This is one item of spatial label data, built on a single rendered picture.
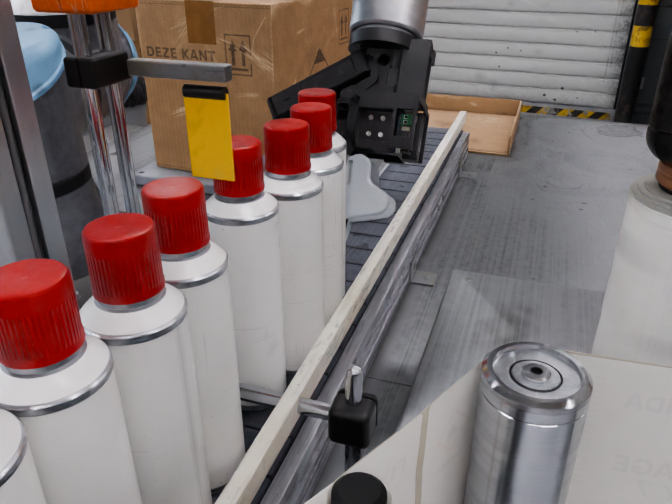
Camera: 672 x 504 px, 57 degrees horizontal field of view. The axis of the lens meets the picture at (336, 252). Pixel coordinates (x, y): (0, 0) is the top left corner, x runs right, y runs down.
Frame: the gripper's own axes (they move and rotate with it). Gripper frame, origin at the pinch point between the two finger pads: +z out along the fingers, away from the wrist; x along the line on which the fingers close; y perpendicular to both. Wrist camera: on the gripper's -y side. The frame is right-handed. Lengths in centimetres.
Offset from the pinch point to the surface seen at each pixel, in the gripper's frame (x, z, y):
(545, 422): -38.0, 7.1, 19.8
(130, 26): 247, -118, -221
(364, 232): 13.5, -1.3, -0.4
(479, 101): 85, -40, 4
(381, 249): 2.6, 0.8, 4.5
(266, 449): -22.9, 15.3, 4.8
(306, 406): -18.1, 13.2, 5.5
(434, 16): 372, -183, -65
